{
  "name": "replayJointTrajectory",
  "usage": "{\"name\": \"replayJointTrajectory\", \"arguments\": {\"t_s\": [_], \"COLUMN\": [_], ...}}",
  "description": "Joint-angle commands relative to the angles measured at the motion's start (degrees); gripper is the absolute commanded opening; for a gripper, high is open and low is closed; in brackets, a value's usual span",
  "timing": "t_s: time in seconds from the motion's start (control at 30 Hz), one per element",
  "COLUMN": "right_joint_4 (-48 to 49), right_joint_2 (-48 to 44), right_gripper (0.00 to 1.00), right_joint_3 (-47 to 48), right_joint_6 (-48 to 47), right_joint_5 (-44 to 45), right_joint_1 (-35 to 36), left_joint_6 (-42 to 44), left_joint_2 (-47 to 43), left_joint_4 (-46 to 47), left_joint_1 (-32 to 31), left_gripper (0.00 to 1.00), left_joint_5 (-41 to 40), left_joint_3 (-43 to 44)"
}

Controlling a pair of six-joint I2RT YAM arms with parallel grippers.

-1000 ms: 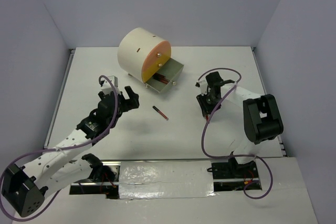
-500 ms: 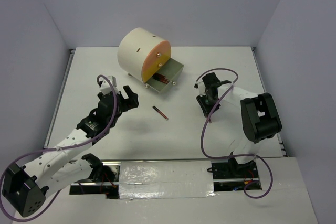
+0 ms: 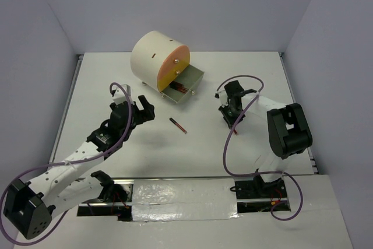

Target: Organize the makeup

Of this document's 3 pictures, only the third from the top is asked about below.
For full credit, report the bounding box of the cream round drawer organizer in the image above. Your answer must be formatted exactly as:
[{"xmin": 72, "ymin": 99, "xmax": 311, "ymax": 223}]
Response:
[{"xmin": 130, "ymin": 31, "xmax": 205, "ymax": 104}]

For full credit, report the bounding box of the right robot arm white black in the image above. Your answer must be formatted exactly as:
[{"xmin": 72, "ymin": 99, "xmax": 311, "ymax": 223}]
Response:
[{"xmin": 215, "ymin": 77, "xmax": 313, "ymax": 197}]

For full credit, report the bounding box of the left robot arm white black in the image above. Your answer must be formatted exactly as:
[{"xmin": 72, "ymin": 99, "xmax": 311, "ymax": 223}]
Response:
[{"xmin": 1, "ymin": 95, "xmax": 155, "ymax": 244}]

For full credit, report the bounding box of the silver foil tape sheet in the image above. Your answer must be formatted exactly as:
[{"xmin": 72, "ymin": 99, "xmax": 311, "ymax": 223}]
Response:
[{"xmin": 132, "ymin": 178, "xmax": 238, "ymax": 222}]

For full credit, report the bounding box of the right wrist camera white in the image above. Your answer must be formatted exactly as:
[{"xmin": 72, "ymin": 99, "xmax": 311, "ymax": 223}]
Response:
[{"xmin": 215, "ymin": 88, "xmax": 228, "ymax": 107}]

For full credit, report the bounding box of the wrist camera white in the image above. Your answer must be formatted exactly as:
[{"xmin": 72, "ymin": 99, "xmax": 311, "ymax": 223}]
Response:
[
  {"xmin": 111, "ymin": 84, "xmax": 132, "ymax": 105},
  {"xmin": 215, "ymin": 88, "xmax": 228, "ymax": 107}
]

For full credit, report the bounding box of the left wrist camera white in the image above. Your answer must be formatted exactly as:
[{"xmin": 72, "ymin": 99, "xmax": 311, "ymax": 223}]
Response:
[{"xmin": 111, "ymin": 84, "xmax": 132, "ymax": 105}]

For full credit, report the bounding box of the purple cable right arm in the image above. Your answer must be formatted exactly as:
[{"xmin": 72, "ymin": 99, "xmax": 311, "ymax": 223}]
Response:
[{"xmin": 215, "ymin": 74, "xmax": 304, "ymax": 221}]

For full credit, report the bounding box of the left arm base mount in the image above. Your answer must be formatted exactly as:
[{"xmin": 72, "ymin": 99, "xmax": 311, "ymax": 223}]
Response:
[{"xmin": 77, "ymin": 171, "xmax": 133, "ymax": 222}]

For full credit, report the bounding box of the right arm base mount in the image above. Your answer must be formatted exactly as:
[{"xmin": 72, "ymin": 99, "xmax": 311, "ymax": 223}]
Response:
[{"xmin": 230, "ymin": 176, "xmax": 290, "ymax": 213}]

